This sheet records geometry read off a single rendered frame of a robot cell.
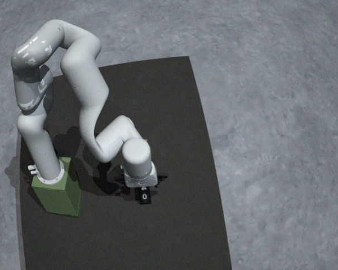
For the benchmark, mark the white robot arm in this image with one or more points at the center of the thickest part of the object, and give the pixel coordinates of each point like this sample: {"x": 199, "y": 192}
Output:
{"x": 35, "y": 96}

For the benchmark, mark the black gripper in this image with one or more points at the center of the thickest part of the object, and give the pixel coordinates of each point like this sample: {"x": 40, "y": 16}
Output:
{"x": 151, "y": 180}

